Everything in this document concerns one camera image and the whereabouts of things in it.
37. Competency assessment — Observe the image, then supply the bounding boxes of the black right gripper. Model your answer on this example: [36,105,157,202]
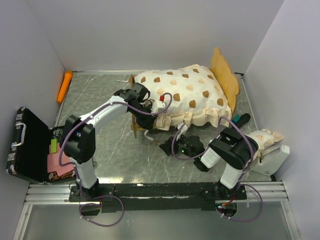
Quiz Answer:
[159,132,197,160]

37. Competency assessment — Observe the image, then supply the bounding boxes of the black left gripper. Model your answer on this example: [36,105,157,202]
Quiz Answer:
[129,103,159,131]

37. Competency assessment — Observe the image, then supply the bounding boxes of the bear print bed mattress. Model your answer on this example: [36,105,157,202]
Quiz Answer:
[116,64,233,143]

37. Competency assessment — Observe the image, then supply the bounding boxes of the small bear print pillow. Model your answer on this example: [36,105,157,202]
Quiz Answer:
[246,129,284,164]

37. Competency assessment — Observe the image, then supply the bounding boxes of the wooden pet bed frame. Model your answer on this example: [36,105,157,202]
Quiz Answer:
[128,47,241,139]

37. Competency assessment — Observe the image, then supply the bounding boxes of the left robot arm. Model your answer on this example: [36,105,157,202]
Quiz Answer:
[60,83,157,201]

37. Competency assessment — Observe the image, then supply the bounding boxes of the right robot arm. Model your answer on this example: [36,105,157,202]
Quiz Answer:
[159,127,259,199]

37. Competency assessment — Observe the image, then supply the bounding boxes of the orange plastic carrot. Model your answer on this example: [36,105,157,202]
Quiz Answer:
[56,70,73,104]

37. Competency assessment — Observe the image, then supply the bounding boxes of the white lint roller box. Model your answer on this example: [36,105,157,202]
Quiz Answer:
[250,144,290,176]

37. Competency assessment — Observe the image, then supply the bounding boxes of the green block in case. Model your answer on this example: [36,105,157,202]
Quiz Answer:
[50,138,59,154]

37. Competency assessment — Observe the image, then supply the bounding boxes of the pink paper sheets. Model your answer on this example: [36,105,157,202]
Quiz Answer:
[47,152,74,177]

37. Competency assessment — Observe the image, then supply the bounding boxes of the black open carrying case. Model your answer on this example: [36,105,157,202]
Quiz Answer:
[6,107,76,184]

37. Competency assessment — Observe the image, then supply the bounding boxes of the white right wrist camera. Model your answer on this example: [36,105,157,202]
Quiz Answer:
[176,122,189,135]

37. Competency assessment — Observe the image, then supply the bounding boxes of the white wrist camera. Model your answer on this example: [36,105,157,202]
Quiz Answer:
[176,122,189,135]
[151,95,167,114]

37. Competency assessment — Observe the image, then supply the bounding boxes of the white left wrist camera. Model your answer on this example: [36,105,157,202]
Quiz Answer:
[151,95,167,114]

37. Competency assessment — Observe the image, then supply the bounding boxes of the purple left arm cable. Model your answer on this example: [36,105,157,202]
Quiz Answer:
[58,92,174,228]

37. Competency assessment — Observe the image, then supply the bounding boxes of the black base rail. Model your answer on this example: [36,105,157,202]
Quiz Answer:
[69,182,247,213]

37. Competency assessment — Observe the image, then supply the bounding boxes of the aluminium frame rail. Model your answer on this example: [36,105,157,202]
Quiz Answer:
[23,181,289,205]

